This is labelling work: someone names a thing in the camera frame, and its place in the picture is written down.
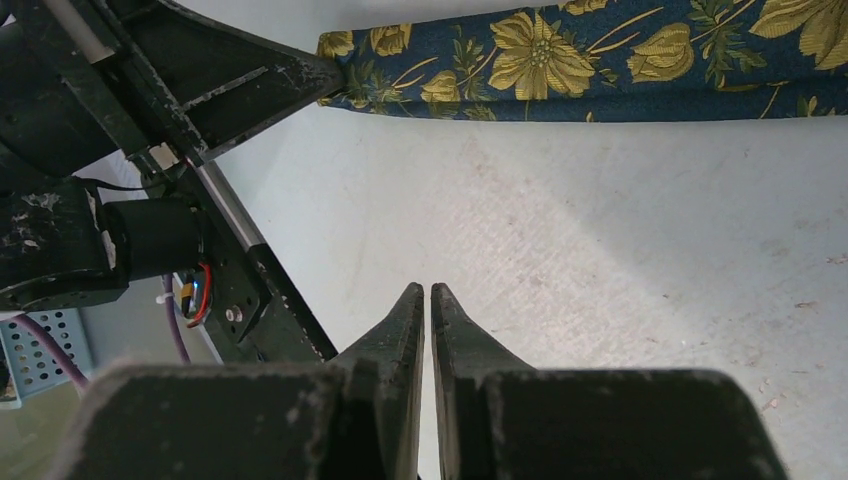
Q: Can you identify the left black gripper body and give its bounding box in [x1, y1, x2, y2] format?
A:
[1, 1, 337, 363]

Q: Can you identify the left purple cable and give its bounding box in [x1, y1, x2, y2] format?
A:
[13, 274, 193, 392]

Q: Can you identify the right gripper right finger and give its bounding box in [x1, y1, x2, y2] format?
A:
[431, 283, 787, 479]

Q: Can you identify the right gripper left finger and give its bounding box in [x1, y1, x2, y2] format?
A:
[49, 283, 425, 479]

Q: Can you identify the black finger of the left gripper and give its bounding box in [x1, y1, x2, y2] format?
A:
[105, 1, 344, 163]

